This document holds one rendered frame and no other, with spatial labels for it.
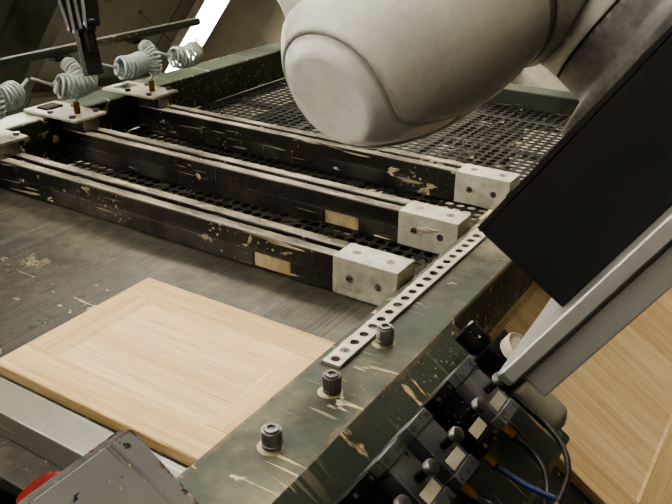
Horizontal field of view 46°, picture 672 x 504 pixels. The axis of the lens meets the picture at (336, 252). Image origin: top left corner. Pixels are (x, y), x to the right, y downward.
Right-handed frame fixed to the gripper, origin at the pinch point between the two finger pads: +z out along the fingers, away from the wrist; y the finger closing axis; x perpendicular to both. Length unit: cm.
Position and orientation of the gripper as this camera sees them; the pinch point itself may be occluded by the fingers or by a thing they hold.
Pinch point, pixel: (89, 53)
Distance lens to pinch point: 143.3
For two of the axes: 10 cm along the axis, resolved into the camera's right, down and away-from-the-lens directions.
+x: 7.3, -2.5, 6.4
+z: 1.6, 9.7, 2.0
